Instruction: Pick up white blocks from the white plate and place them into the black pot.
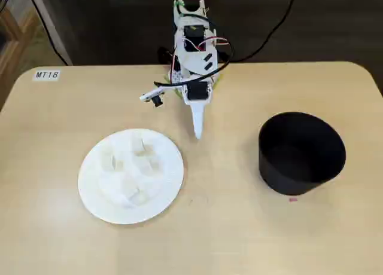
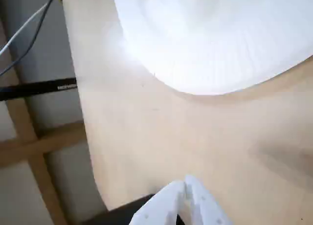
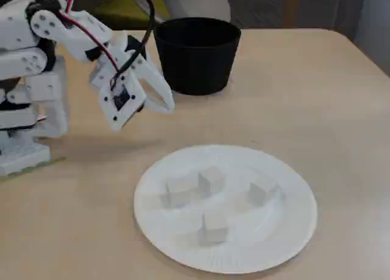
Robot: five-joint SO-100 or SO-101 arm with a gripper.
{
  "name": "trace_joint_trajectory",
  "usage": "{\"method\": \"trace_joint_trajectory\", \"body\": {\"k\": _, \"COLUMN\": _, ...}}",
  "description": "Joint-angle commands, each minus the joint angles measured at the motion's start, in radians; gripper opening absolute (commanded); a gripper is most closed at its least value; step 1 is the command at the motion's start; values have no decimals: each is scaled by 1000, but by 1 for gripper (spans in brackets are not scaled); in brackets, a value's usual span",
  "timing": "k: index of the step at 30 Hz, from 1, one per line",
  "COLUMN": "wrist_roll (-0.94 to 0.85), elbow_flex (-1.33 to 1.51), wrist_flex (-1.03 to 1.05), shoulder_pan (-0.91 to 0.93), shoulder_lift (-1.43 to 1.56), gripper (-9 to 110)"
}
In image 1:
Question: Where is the white MT18 label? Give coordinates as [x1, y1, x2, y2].
[32, 69, 60, 81]

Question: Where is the grey white post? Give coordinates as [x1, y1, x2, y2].
[28, 0, 74, 66]

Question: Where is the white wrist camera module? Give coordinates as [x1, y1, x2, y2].
[139, 88, 165, 108]

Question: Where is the white cube block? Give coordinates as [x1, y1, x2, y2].
[100, 151, 126, 172]
[130, 137, 156, 158]
[137, 157, 164, 177]
[121, 181, 150, 207]

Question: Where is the black pot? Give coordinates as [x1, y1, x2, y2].
[258, 111, 347, 196]

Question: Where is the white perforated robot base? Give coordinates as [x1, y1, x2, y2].
[169, 67, 192, 86]

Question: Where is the wooden shelf frame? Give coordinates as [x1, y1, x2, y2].
[0, 4, 44, 111]

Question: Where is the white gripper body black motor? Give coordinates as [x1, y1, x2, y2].
[181, 81, 214, 106]

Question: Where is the thin black background cable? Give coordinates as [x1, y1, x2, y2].
[25, 0, 71, 66]

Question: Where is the white paper plate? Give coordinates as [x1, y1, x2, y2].
[78, 128, 184, 225]

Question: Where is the black table clamp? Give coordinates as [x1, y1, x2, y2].
[157, 46, 177, 69]

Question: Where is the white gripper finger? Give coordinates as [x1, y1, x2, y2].
[188, 103, 209, 140]

